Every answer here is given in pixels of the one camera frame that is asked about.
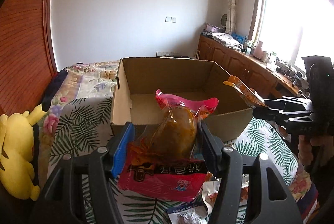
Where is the orange snack pack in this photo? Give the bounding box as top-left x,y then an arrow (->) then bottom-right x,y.
223,75 -> 266,108

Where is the pink drumstick snack pack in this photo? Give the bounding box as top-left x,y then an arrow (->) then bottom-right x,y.
118,90 -> 219,202

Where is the silver clear snack pack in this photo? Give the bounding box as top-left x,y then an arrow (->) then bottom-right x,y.
166,203 -> 208,224

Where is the person right hand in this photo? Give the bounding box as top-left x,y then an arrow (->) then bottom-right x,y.
298,135 -> 333,166

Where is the wooden sideboard cabinet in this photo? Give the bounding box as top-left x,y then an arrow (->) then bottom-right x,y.
197,35 -> 300,99

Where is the yellow Pikachu plush toy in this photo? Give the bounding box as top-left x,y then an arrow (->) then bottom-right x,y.
0,105 -> 46,201

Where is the pink bottle on cabinet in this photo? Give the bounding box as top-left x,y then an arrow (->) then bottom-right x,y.
253,41 -> 264,60

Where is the palm leaf bed sheet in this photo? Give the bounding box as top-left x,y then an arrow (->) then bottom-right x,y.
33,99 -> 302,223

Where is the brown cardboard box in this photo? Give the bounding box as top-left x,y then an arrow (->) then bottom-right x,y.
110,57 -> 253,142

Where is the floral quilt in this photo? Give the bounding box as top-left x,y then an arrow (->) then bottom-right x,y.
34,61 -> 119,187

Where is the window with wooden frame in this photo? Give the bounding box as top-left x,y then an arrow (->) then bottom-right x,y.
249,0 -> 333,75

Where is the white wall switch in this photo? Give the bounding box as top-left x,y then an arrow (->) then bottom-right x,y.
165,16 -> 176,23

